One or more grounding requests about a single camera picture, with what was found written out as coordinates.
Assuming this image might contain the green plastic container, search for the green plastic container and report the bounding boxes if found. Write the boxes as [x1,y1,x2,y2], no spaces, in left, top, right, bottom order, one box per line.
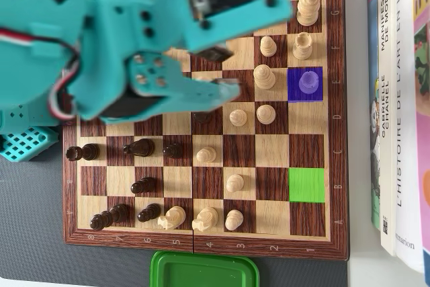
[150,249,260,287]

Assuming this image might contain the dark wooden chess bishop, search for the dark wooden chess bishop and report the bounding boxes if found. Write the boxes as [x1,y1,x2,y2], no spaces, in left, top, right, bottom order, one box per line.
[89,203,130,231]

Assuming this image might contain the light wooden chess rook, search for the light wooden chess rook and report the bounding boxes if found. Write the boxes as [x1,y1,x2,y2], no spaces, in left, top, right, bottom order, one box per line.
[292,31,313,61]

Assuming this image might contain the light wooden chess king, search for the light wooden chess king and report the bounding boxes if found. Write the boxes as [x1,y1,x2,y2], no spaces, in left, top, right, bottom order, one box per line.
[296,0,320,28]

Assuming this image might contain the light wooden chess knight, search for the light wooden chess knight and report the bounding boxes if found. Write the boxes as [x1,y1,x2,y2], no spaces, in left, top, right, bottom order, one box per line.
[191,206,220,233]
[157,206,187,231]

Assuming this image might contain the dark wooden chess pawn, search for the dark wooden chess pawn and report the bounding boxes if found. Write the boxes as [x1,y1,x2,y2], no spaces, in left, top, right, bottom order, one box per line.
[130,176,157,196]
[136,202,161,223]
[163,143,184,159]
[193,111,212,124]

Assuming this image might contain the light wooden chess pawn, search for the light wooden chess pawn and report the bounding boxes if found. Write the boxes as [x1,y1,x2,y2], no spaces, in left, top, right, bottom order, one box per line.
[229,108,249,129]
[225,173,245,194]
[260,36,278,58]
[224,208,245,231]
[196,145,218,163]

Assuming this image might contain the white illustrated art history book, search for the white illustrated art history book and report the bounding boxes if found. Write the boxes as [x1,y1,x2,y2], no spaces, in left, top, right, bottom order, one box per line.
[394,0,430,278]

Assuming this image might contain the white Gabrielle Chanel book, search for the white Gabrielle Chanel book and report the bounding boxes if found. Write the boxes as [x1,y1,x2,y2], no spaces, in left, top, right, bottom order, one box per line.
[376,0,400,257]

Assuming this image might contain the dark wooden chess knight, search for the dark wooden chess knight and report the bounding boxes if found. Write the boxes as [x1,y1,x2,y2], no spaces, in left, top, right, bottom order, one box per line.
[122,138,156,159]

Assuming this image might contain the wooden chessboard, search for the wooden chessboard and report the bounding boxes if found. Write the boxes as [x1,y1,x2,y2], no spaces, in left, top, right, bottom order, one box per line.
[62,0,349,261]

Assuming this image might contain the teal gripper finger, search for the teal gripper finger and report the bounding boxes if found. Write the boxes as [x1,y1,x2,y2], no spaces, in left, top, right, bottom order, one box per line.
[189,46,235,63]

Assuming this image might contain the white pawn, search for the white pawn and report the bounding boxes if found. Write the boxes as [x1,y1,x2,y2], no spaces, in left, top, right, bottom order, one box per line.
[298,70,320,95]

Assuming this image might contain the red white black servo cable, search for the red white black servo cable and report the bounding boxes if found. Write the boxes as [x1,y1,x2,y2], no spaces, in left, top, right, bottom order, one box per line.
[0,28,83,120]

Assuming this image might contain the dark grey mat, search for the dark grey mat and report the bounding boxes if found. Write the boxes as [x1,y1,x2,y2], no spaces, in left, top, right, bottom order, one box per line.
[0,108,349,287]

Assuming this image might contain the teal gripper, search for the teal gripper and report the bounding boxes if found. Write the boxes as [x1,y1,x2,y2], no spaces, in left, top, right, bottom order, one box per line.
[69,0,242,125]

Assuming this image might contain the dark wooden chess rook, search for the dark wooden chess rook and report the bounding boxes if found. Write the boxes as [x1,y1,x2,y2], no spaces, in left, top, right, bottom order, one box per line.
[66,143,101,162]

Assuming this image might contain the light wooden chess queen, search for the light wooden chess queen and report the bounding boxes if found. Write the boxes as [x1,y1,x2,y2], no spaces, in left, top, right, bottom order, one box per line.
[253,64,277,90]

